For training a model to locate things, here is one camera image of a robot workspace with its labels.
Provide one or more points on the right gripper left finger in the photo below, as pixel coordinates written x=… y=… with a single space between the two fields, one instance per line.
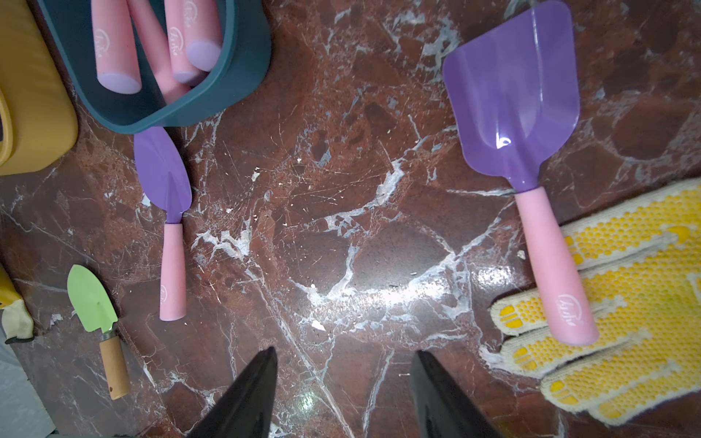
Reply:
x=246 y=408

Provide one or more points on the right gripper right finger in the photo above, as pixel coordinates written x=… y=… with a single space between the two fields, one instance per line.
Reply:
x=442 y=408

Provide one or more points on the green shovel wooden handle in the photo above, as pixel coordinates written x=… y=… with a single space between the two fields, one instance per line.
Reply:
x=95 y=310

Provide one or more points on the purple shovel pink handle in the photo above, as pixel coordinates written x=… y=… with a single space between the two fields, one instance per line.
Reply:
x=114 y=45
x=155 y=46
x=202 y=33
x=165 y=182
x=515 y=96
x=182 y=69

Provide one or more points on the yellow plastic storage box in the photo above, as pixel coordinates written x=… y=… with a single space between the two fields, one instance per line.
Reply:
x=38 y=121

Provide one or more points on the dark teal storage box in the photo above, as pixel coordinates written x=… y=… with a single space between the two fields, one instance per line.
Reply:
x=240 y=69

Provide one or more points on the yellow dotted work glove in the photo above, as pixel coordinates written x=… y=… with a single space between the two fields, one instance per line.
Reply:
x=640 y=267

